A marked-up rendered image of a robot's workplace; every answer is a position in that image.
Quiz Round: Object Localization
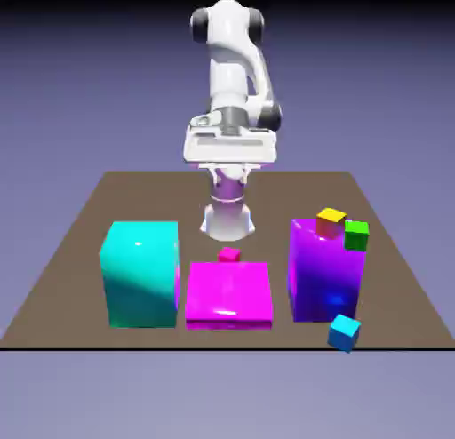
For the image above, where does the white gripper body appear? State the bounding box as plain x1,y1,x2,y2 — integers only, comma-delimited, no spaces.
182,124,278,171

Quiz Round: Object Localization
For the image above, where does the small pink cube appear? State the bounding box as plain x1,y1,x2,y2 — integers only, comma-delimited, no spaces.
217,246,242,263

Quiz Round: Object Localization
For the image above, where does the small yellow cube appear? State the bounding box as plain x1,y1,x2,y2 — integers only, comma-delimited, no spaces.
315,207,347,241

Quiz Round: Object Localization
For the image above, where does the small green cube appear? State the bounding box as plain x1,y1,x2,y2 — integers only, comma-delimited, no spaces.
343,219,371,252

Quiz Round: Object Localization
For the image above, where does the small blue cube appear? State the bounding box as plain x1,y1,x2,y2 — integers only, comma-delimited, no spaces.
326,313,363,354

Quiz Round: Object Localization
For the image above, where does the large magenta box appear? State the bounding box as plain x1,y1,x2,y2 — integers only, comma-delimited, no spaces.
184,260,274,331

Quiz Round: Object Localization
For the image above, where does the large cyan box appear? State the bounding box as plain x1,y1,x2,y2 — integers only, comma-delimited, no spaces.
98,220,181,329

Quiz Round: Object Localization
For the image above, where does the large purple box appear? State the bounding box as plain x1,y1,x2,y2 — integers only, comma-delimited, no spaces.
286,217,367,323

